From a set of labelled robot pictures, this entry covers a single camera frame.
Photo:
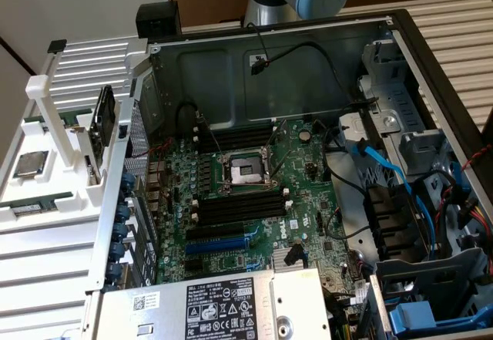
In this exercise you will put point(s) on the silver coin battery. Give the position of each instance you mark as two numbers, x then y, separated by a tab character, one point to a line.
305	135

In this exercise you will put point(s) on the silver CPU socket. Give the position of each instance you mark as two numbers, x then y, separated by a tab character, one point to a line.
246	170

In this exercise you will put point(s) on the short black expansion slot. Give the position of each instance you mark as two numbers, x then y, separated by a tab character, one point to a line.
193	265

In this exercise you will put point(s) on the blue plastic disk tray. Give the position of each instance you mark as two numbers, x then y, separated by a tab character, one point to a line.
412	315

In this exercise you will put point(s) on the white plastic parts rack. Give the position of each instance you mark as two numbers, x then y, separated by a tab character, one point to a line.
69	197

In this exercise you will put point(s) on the grey metal disk bay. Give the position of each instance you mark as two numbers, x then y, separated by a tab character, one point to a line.
423	274

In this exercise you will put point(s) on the blue expansion slot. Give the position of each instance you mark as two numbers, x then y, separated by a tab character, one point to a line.
215	245

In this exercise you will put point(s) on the silver CPU chip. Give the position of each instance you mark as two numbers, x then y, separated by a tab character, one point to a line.
31	164

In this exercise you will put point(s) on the green RAM stick white label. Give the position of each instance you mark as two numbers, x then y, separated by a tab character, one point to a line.
42	203

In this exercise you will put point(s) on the long black expansion slot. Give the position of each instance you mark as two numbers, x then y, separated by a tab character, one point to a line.
215	233

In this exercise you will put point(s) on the open grey PC case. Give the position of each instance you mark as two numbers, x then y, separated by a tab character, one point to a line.
215	85

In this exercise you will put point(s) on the small black box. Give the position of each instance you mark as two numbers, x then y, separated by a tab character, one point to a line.
158	20

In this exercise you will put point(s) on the green motherboard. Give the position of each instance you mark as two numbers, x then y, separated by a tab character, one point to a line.
300	186

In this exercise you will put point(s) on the black hard disk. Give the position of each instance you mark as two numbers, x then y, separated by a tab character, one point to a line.
103	120

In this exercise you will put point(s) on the white post black cap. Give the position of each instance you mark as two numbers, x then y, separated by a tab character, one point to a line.
57	46

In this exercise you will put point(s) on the black RAM slot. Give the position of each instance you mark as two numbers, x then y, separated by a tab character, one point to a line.
239	128
242	216
242	209
239	133
242	196
239	138
242	202
239	144

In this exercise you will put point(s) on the silver finned heatsink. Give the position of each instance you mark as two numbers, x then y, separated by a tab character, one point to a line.
279	259

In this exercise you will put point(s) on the thin metal locking lever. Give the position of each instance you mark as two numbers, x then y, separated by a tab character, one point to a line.
211	137
280	155

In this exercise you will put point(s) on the black plastic bracket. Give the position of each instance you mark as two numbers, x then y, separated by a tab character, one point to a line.
389	216

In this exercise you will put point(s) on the blue card retention clip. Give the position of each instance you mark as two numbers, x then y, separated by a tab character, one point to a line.
128	182
123	212
117	251
115	272
121	231

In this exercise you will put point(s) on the silver power supply unit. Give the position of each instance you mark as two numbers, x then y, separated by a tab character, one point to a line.
300	290

